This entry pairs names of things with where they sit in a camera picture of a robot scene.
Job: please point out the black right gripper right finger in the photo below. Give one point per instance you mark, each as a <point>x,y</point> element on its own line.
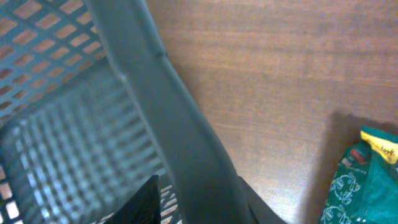
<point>260,211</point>

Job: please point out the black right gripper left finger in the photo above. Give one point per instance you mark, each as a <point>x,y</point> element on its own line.
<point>142,208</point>

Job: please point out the grey plastic shopping basket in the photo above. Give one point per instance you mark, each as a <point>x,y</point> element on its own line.
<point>91,108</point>

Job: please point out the green Nescafe coffee bag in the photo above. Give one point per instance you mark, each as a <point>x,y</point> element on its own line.
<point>364,186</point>

